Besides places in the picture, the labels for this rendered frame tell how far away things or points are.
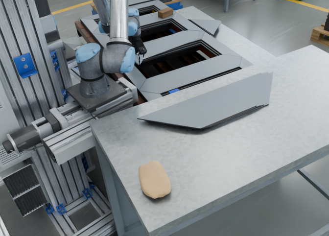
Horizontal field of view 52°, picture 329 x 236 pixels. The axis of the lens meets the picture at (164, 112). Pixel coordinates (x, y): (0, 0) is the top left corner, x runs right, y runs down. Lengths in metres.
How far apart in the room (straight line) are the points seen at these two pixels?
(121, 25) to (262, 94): 0.71
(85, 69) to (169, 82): 0.62
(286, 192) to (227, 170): 1.39
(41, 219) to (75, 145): 0.84
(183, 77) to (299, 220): 1.21
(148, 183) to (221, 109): 0.50
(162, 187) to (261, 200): 1.44
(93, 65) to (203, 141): 0.60
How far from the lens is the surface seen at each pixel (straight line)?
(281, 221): 2.43
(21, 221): 2.32
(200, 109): 1.44
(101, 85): 1.61
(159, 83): 2.00
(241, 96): 1.53
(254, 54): 2.53
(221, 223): 2.35
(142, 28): 2.73
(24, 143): 1.61
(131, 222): 2.11
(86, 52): 1.54
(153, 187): 1.14
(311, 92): 1.67
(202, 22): 2.89
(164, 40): 2.48
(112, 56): 1.52
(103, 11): 1.86
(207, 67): 2.15
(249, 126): 1.42
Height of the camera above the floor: 1.97
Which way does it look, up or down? 39 degrees down
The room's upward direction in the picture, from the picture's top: 3 degrees counter-clockwise
